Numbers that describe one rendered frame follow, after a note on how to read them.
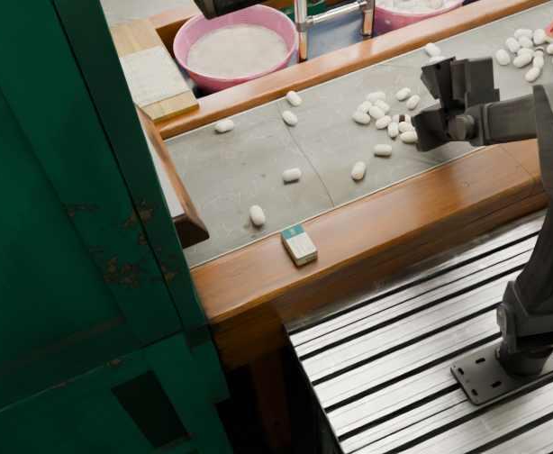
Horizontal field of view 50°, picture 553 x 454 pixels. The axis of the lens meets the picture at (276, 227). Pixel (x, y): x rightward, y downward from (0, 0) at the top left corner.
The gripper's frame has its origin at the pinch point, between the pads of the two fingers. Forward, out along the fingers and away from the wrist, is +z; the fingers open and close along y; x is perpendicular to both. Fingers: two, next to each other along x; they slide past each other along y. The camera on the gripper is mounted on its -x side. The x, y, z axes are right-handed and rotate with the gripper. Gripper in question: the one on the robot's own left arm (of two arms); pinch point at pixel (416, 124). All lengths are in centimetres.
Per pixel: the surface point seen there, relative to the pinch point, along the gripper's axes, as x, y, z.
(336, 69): -13.8, 5.4, 15.3
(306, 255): 9.4, 32.0, -16.0
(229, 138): -8.8, 31.4, 12.6
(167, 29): -34, 30, 41
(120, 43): -34, 42, 37
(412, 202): 9.3, 11.4, -12.8
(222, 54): -24.8, 22.5, 33.2
